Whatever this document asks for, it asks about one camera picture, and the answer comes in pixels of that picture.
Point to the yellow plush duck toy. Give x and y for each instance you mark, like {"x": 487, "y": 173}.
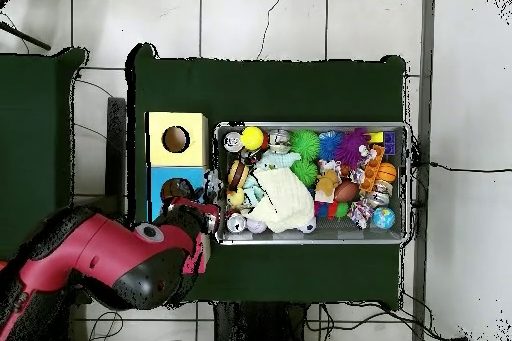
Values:
{"x": 235, "y": 198}

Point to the small toy hamburger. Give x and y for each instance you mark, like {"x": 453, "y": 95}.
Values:
{"x": 238, "y": 174}

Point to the cream knitted cloth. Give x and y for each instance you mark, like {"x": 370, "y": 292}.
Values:
{"x": 282, "y": 201}

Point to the small soccer ball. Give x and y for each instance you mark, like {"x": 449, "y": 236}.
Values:
{"x": 308, "y": 227}

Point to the purple spiky ball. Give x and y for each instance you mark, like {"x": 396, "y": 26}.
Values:
{"x": 350, "y": 147}

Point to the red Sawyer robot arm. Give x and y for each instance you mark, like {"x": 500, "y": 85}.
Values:
{"x": 96, "y": 253}

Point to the wooden box with three holes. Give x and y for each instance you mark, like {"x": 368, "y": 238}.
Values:
{"x": 164, "y": 126}

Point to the clear shallow mesh bin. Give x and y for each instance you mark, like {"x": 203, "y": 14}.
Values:
{"x": 404, "y": 197}

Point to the red soda can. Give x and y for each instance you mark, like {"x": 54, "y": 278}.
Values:
{"x": 236, "y": 222}

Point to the silver can with pull tab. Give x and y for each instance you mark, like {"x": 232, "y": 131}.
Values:
{"x": 232, "y": 142}

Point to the yellow tennis ball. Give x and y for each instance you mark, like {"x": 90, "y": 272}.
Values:
{"x": 253, "y": 138}

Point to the light teal cloth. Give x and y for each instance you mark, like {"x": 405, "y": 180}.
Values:
{"x": 276, "y": 159}

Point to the crushed silver can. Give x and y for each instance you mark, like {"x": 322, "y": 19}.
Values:
{"x": 279, "y": 141}

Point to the black side stand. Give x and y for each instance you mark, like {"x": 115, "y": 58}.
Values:
{"x": 116, "y": 133}

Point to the green spiky ball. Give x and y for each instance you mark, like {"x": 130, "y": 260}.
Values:
{"x": 305, "y": 144}

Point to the dark green side table cloth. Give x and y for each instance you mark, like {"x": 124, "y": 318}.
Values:
{"x": 40, "y": 133}

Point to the blue globe ball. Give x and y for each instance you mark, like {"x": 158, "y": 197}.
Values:
{"x": 384, "y": 218}

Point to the small orange basketball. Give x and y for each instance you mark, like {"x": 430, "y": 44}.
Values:
{"x": 387, "y": 172}

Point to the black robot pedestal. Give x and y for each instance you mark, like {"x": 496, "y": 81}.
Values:
{"x": 264, "y": 325}

